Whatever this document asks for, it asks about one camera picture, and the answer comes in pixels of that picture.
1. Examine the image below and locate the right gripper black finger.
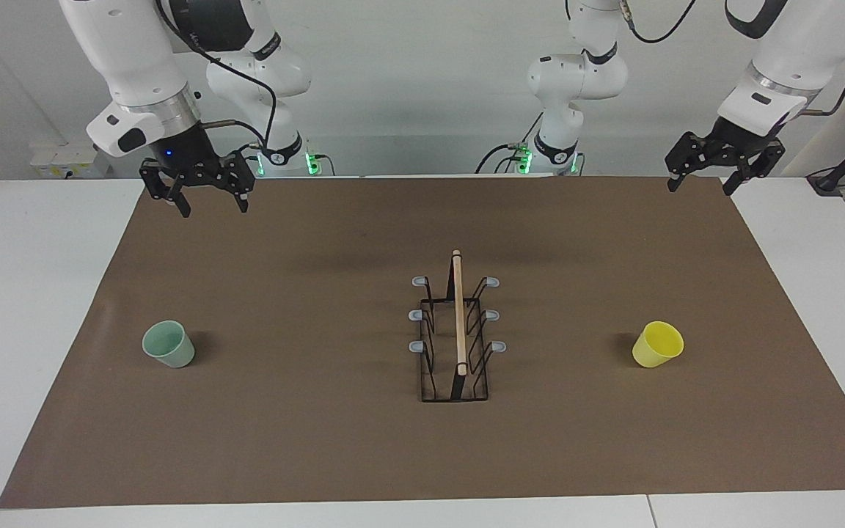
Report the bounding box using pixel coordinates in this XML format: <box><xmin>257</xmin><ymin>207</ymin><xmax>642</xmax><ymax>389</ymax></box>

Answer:
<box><xmin>223</xmin><ymin>152</ymin><xmax>256</xmax><ymax>213</ymax></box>
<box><xmin>139</xmin><ymin>160</ymin><xmax>192</xmax><ymax>219</ymax></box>

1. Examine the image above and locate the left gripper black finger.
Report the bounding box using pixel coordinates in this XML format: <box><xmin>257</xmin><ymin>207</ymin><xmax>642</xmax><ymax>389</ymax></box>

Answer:
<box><xmin>665</xmin><ymin>132</ymin><xmax>709</xmax><ymax>193</ymax></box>
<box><xmin>722</xmin><ymin>143</ymin><xmax>786</xmax><ymax>197</ymax></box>

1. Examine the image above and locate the pale green plastic cup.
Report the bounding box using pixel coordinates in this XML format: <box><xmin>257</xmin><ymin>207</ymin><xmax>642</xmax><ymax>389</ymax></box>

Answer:
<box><xmin>142</xmin><ymin>320</ymin><xmax>196</xmax><ymax>369</ymax></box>

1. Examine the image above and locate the yellow plastic cup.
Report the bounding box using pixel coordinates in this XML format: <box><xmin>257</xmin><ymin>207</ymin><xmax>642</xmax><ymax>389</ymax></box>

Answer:
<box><xmin>632</xmin><ymin>320</ymin><xmax>685</xmax><ymax>369</ymax></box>

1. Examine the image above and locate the white power strip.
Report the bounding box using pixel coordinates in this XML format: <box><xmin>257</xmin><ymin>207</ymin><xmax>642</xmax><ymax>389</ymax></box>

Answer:
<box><xmin>29</xmin><ymin>142</ymin><xmax>111</xmax><ymax>179</ymax></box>

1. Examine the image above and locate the brown table mat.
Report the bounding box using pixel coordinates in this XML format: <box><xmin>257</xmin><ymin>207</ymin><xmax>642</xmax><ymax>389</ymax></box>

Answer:
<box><xmin>0</xmin><ymin>175</ymin><xmax>845</xmax><ymax>509</ymax></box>

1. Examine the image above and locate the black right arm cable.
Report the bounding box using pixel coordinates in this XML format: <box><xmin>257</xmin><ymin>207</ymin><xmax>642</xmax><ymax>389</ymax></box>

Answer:
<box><xmin>155</xmin><ymin>0</ymin><xmax>278</xmax><ymax>156</ymax></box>

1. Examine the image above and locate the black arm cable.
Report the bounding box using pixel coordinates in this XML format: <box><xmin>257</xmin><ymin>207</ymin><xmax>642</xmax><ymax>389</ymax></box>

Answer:
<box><xmin>155</xmin><ymin>0</ymin><xmax>278</xmax><ymax>156</ymax></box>
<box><xmin>617</xmin><ymin>0</ymin><xmax>845</xmax><ymax>118</ymax></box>

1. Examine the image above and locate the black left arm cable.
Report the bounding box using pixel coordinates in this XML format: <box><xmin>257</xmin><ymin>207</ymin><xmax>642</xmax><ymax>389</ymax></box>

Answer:
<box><xmin>617</xmin><ymin>0</ymin><xmax>845</xmax><ymax>118</ymax></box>

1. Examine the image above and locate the black base cable bundle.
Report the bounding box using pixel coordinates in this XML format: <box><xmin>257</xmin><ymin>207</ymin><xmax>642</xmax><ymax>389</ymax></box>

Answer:
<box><xmin>475</xmin><ymin>110</ymin><xmax>544</xmax><ymax>175</ymax></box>

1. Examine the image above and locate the black wire cup rack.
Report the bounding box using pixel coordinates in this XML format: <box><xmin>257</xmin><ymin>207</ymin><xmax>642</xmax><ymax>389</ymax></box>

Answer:
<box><xmin>409</xmin><ymin>249</ymin><xmax>508</xmax><ymax>403</ymax></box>

